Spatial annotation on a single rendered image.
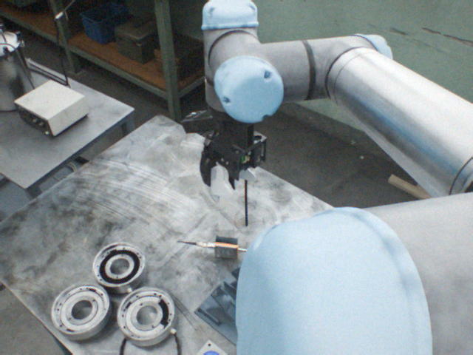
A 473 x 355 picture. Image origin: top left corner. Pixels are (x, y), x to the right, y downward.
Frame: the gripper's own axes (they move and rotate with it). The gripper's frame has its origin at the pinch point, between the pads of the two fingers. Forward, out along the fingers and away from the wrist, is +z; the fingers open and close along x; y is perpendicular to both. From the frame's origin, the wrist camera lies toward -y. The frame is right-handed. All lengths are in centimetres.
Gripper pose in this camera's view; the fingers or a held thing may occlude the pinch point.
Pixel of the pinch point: (222, 188)
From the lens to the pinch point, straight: 81.4
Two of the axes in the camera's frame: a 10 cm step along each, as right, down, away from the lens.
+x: 6.9, -4.8, 5.4
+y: 7.3, 4.6, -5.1
